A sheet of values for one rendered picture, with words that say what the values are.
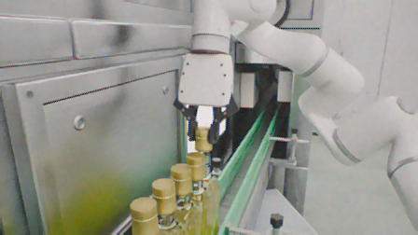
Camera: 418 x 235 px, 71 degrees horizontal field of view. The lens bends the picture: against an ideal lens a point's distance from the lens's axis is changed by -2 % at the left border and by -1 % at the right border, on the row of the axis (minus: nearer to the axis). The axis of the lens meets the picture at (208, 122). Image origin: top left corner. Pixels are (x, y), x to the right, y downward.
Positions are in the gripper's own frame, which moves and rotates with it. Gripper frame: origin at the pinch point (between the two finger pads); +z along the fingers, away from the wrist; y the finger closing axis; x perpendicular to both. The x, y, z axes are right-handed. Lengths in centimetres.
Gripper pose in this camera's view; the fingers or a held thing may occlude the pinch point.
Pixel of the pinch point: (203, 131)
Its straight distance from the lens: 58.8
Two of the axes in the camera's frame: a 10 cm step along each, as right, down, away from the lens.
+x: 3.1, -0.2, 9.5
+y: 9.5, 0.9, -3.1
